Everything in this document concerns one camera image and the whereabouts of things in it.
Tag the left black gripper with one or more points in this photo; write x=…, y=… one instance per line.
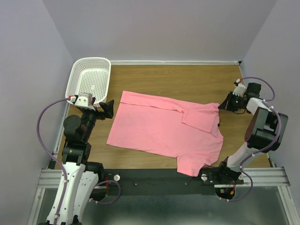
x=100, y=111

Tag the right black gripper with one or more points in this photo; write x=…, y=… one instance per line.
x=231, y=101

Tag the pink t shirt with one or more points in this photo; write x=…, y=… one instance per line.
x=186, y=131

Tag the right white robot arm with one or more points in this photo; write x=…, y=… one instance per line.
x=264, y=133

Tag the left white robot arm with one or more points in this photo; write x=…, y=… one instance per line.
x=78, y=176

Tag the white perforated plastic basket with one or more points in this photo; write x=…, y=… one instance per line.
x=90, y=75

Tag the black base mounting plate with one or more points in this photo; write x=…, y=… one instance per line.
x=136, y=182

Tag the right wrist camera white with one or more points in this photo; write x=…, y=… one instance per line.
x=240, y=88

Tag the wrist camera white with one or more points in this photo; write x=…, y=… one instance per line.
x=240, y=88
x=82, y=100

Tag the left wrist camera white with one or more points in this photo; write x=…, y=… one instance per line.
x=82, y=100

